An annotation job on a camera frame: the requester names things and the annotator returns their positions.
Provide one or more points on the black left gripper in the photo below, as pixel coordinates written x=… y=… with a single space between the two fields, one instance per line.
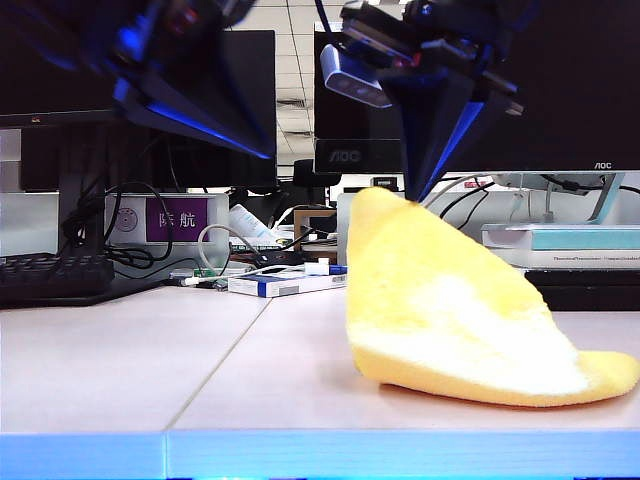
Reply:
x=170 y=30

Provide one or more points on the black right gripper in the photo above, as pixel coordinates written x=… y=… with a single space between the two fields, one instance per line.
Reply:
x=450 y=40

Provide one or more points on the yellow microfibre rag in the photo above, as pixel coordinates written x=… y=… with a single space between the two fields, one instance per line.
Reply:
x=425 y=280

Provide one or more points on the black AOC monitor rear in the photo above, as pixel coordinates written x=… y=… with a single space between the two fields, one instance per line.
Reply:
x=350 y=130

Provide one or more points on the plain black monitor rear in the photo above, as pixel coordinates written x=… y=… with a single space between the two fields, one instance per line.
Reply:
x=265 y=60

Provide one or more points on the grey desk partition panel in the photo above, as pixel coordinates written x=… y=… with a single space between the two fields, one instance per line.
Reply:
x=500 y=215

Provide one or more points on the purple name plate holder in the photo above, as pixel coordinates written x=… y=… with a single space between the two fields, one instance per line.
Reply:
x=175 y=219

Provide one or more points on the white paper packet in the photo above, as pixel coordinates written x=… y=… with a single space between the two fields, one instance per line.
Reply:
x=247 y=222

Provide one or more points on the black monitor stand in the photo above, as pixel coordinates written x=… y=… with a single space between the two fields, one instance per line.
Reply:
x=80 y=200

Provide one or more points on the white-edged AOC monitor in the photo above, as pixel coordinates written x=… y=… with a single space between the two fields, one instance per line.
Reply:
x=575 y=85

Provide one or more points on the black-bezel computer monitor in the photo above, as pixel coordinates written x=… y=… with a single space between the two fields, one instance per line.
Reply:
x=40 y=60

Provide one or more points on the small wooden box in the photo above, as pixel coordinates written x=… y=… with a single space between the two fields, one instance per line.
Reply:
x=300 y=225

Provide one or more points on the small green circuit board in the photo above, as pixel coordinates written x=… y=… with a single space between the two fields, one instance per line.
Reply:
x=207 y=272

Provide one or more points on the blue VGA connector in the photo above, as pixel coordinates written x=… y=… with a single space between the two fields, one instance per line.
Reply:
x=339 y=270

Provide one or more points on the teal-covered book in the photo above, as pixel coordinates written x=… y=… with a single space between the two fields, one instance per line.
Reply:
x=575 y=239

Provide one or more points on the white plug adapter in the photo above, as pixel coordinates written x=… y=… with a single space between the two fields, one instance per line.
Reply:
x=316 y=267

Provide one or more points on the silver monitor stand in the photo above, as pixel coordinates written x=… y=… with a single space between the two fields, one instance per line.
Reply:
x=607 y=200

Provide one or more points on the white-spined book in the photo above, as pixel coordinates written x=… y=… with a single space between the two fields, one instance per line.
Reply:
x=575 y=258

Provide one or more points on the white and blue box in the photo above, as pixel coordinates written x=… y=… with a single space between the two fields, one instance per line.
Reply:
x=270 y=286

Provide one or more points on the frosted desk partition panel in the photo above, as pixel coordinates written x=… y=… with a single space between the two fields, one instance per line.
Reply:
x=25 y=220

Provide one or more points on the black keyboard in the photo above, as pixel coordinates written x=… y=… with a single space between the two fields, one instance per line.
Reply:
x=50 y=275

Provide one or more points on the thin black-spined book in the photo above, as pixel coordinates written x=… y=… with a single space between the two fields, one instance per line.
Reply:
x=590 y=278

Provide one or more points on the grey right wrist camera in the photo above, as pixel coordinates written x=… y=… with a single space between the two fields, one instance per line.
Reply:
x=350 y=80

